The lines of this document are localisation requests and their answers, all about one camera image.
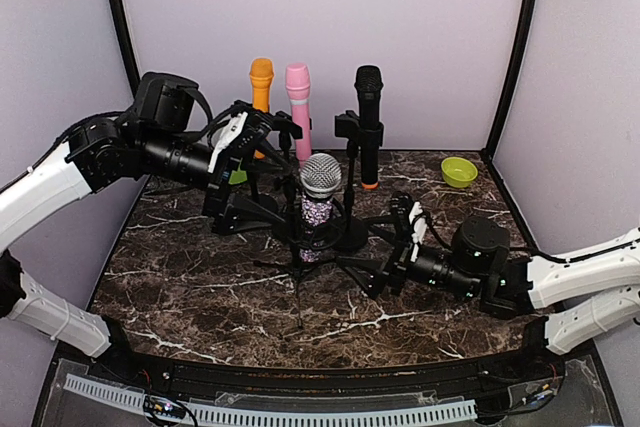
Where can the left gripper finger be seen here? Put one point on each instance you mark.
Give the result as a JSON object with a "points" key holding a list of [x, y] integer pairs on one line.
{"points": [[244, 215], [260, 126]]}

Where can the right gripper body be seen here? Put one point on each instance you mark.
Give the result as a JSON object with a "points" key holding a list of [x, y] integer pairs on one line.
{"points": [[398, 265]]}

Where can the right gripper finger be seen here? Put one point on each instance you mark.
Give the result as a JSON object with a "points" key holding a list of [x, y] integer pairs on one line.
{"points": [[384, 227], [366, 273]]}

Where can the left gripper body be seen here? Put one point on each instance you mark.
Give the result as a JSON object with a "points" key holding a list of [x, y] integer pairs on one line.
{"points": [[218, 188]]}

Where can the black round-base stand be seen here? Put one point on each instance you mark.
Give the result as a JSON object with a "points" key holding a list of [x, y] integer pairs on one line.
{"points": [[241, 147], [288, 227], [355, 235]]}

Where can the black tripod shock-mount stand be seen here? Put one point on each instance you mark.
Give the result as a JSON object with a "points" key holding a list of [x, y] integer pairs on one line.
{"points": [[296, 268]]}

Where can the purple glitter microphone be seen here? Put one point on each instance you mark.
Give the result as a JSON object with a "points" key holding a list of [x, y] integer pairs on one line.
{"points": [[320, 177]]}

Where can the black microphone orange base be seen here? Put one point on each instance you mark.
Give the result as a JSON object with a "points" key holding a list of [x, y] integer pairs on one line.
{"points": [[368, 85]]}

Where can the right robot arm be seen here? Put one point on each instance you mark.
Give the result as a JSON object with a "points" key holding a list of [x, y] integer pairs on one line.
{"points": [[477, 265]]}

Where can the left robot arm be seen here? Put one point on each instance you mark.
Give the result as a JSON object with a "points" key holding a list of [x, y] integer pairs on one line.
{"points": [[169, 131]]}

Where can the pink microphone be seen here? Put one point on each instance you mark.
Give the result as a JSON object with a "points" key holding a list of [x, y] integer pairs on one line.
{"points": [[298, 88]]}

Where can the lime green plate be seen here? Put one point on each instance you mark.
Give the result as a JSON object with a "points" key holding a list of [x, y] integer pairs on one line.
{"points": [[238, 177]]}

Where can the lime green bowl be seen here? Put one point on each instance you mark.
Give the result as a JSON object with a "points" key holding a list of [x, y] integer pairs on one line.
{"points": [[458, 172]]}

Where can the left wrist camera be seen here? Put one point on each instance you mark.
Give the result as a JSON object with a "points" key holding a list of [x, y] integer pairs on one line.
{"points": [[229, 130]]}

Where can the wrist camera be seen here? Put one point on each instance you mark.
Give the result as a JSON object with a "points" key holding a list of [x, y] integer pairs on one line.
{"points": [[229, 130], [408, 218]]}

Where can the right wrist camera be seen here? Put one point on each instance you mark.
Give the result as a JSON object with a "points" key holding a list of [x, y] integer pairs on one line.
{"points": [[408, 218]]}

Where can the black front rail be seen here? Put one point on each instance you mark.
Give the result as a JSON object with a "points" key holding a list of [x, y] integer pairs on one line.
{"points": [[211, 353]]}

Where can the white slotted cable duct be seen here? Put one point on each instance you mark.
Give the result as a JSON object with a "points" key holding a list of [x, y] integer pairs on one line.
{"points": [[164, 410]]}

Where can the black left frame post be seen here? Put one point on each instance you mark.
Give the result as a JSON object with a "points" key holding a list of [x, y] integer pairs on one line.
{"points": [[125, 44]]}

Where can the black frame post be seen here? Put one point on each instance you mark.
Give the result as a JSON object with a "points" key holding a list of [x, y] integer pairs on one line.
{"points": [[125, 44], [516, 58]]}

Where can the black right frame post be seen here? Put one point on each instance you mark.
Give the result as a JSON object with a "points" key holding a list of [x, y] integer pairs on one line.
{"points": [[516, 58]]}

